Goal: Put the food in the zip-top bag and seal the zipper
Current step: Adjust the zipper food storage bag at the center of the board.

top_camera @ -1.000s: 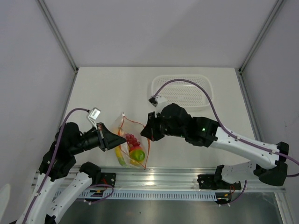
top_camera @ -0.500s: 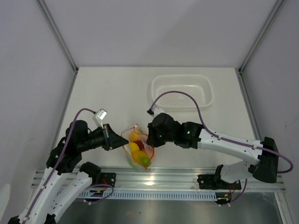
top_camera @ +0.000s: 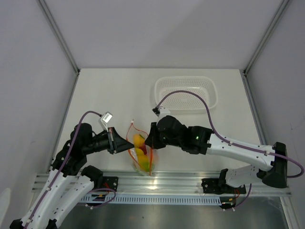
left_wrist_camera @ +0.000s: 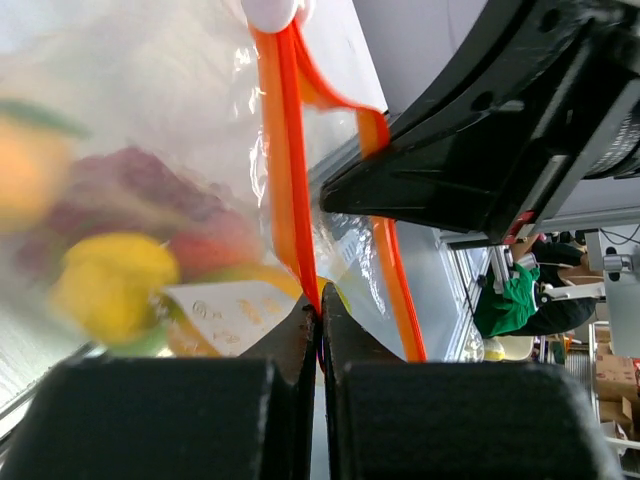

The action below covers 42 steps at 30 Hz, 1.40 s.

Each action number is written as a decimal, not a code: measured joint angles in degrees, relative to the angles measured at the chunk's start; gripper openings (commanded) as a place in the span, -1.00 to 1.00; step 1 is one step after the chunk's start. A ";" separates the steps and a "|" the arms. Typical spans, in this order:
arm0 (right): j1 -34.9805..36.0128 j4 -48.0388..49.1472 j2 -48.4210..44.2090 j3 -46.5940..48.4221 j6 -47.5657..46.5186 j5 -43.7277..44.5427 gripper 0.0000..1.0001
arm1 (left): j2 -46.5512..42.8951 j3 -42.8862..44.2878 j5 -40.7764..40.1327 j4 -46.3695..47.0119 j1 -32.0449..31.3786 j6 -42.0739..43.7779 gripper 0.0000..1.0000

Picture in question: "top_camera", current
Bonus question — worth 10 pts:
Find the green yellow mango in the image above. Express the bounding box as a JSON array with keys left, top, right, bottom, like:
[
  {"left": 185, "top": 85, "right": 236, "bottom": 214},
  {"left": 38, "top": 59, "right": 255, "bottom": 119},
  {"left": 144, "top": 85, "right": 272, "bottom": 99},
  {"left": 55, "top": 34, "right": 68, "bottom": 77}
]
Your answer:
[{"left": 138, "top": 155, "right": 150, "bottom": 172}]

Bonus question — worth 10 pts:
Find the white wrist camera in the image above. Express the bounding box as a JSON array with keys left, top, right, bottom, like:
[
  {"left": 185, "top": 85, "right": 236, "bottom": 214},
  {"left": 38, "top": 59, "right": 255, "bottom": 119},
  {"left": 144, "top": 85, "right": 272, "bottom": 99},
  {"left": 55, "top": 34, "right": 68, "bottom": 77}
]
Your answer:
[
  {"left": 98, "top": 112, "right": 113, "bottom": 132},
  {"left": 152, "top": 106, "right": 171, "bottom": 118}
]

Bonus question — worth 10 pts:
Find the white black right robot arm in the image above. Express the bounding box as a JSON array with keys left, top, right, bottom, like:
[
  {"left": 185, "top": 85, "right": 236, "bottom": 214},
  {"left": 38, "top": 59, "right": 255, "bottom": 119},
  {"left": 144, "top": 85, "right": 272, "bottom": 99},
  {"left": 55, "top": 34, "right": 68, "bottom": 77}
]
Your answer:
[{"left": 145, "top": 115, "right": 287, "bottom": 193}]

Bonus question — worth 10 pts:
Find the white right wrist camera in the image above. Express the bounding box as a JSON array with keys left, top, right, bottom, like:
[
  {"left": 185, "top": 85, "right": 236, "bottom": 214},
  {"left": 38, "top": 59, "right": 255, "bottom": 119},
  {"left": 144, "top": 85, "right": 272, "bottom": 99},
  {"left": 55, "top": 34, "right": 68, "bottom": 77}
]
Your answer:
[{"left": 152, "top": 106, "right": 171, "bottom": 118}]

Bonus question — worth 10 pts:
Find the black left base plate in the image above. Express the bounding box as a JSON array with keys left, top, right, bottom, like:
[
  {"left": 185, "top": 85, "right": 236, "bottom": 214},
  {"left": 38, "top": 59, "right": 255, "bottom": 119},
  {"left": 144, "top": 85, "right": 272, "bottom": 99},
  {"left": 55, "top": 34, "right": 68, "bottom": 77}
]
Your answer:
[{"left": 93, "top": 176, "right": 119, "bottom": 191}]

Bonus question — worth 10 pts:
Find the aluminium mounting rail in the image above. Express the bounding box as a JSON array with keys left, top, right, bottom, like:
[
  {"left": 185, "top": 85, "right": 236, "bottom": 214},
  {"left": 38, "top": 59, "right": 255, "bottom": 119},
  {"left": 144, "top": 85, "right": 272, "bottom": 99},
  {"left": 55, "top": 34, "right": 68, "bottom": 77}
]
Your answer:
[{"left": 32, "top": 171, "right": 292, "bottom": 197}]

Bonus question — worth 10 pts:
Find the clear zip bag orange zipper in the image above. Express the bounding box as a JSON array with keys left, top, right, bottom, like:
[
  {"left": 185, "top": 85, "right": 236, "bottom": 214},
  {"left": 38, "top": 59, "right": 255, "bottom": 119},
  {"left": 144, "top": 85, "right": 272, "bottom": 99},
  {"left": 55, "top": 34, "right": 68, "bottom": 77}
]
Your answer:
[{"left": 125, "top": 120, "right": 158, "bottom": 176}]

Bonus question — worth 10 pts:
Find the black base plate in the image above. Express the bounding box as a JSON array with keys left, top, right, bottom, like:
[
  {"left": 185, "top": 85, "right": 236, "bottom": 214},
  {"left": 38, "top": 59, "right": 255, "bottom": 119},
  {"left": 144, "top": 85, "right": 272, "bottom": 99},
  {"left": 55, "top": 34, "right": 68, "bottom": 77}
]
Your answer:
[
  {"left": 201, "top": 178, "right": 246, "bottom": 195},
  {"left": 93, "top": 176, "right": 119, "bottom": 191}
]

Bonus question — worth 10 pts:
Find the red grape bunch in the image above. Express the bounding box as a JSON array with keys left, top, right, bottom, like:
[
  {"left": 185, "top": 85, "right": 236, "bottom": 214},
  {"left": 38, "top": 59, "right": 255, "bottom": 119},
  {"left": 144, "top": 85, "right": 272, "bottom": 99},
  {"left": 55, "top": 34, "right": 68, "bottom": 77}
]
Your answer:
[{"left": 140, "top": 145, "right": 147, "bottom": 155}]

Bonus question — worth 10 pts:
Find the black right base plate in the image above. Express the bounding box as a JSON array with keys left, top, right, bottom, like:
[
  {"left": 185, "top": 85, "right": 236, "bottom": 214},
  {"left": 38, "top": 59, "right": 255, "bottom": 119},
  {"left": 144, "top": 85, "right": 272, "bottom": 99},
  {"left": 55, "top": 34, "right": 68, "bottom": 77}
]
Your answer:
[{"left": 201, "top": 178, "right": 246, "bottom": 195}]

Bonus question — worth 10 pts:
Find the white perforated plastic basket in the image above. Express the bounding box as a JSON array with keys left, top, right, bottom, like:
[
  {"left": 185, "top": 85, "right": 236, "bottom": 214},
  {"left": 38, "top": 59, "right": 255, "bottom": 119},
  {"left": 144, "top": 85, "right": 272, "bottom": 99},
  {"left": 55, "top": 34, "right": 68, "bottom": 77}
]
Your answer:
[{"left": 154, "top": 76, "right": 218, "bottom": 114}]

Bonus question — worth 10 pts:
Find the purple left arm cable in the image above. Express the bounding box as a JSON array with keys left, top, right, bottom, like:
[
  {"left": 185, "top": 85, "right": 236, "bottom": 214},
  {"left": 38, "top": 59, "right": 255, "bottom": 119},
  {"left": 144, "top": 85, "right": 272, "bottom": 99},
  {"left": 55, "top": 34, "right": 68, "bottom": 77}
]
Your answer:
[{"left": 26, "top": 111, "right": 116, "bottom": 225}]

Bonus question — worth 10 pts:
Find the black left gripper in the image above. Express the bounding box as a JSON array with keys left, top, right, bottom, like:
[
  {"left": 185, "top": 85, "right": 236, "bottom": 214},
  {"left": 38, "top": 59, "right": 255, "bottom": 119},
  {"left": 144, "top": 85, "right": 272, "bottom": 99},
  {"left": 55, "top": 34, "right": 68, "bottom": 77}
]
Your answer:
[{"left": 83, "top": 126, "right": 134, "bottom": 154}]

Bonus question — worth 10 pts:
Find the white slotted cable duct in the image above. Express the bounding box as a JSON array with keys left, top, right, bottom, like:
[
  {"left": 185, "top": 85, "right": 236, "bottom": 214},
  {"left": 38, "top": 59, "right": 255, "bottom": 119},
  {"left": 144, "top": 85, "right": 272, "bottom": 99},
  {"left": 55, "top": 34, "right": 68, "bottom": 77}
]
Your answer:
[{"left": 80, "top": 194, "right": 222, "bottom": 206}]

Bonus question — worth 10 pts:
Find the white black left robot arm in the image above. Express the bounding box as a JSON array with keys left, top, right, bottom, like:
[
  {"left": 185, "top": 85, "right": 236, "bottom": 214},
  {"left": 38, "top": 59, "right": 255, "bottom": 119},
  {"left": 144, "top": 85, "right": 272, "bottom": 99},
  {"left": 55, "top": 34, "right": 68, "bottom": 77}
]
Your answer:
[{"left": 10, "top": 123, "right": 134, "bottom": 229}]

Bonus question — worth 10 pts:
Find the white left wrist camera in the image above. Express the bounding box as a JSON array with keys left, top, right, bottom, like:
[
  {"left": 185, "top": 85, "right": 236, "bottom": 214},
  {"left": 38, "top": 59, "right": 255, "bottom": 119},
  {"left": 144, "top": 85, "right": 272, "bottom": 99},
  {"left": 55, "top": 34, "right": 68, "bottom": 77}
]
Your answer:
[{"left": 98, "top": 112, "right": 113, "bottom": 132}]

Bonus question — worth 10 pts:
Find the yellow lemon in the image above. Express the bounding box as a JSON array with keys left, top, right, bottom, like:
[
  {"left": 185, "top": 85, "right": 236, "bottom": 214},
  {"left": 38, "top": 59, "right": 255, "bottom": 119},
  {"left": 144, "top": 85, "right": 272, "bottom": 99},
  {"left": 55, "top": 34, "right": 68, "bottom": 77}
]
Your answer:
[{"left": 133, "top": 134, "right": 145, "bottom": 148}]

